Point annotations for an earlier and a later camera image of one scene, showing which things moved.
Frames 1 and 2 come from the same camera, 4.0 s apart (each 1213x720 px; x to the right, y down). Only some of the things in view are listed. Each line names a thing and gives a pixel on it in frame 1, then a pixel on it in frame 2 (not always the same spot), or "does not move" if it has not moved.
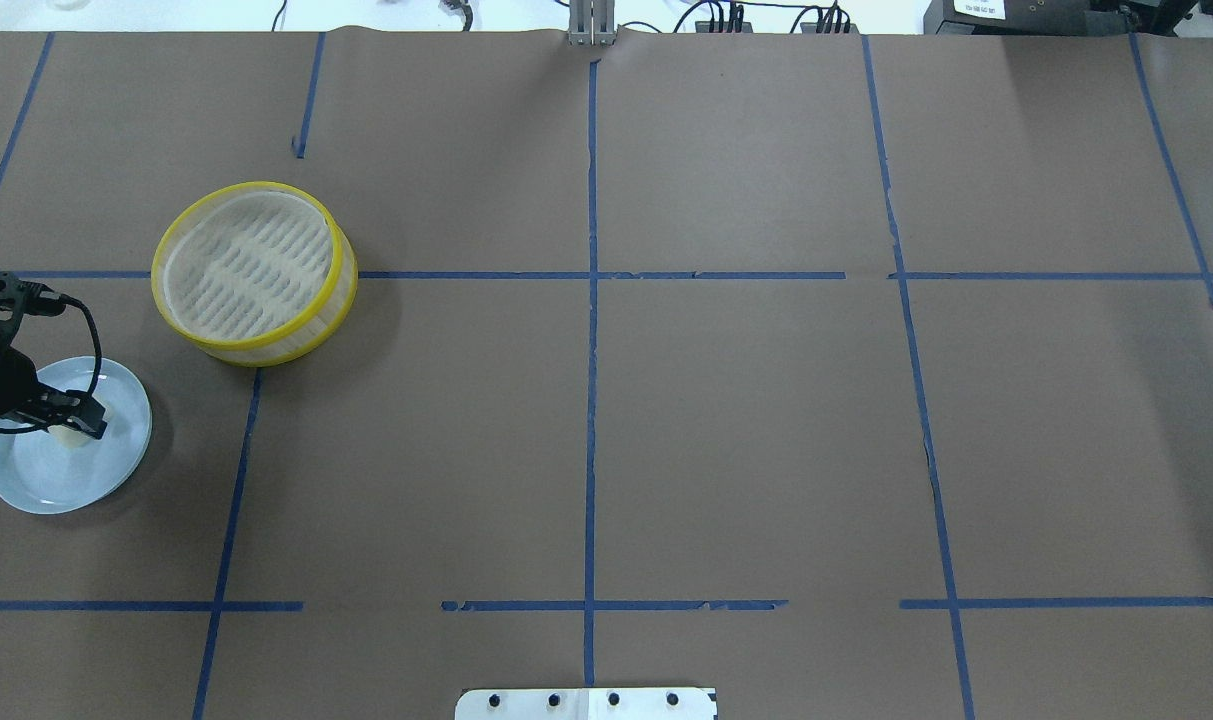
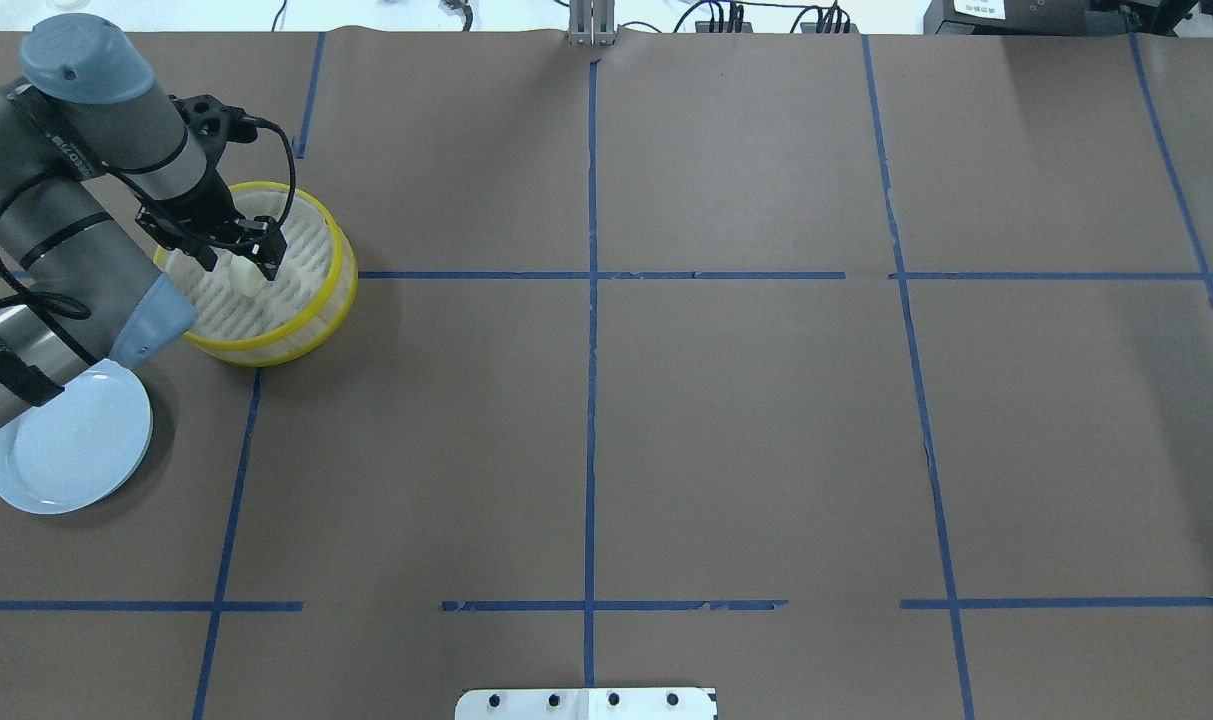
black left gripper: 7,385 to 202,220
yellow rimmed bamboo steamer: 256,274 does not move
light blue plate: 35,473 does not move
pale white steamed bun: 71,437 to 245,278
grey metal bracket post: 591,23 does not move
